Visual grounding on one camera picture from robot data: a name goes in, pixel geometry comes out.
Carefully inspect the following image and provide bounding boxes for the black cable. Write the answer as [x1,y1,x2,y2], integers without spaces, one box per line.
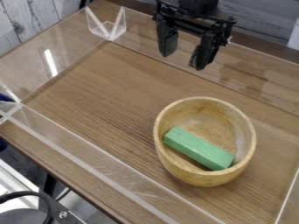
[0,191,55,224]

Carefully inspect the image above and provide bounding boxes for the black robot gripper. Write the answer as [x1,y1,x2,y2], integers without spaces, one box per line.
[154,0,238,71]

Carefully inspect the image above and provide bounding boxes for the brown wooden bowl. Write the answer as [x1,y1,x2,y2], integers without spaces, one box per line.
[154,96,258,187]

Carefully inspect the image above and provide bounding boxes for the green rectangular block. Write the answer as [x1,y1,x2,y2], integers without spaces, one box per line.
[163,126,236,171]

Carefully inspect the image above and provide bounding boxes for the clear acrylic corner bracket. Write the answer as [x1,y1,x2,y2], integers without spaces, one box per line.
[86,7,127,41]

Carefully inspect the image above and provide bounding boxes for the clear acrylic tray walls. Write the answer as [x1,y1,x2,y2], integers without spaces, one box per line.
[0,1,299,224]

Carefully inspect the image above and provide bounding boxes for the black metal bracket with screw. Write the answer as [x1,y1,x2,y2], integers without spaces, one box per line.
[45,194,87,224]

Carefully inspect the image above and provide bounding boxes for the black table leg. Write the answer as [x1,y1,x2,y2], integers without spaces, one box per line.
[43,174,58,197]

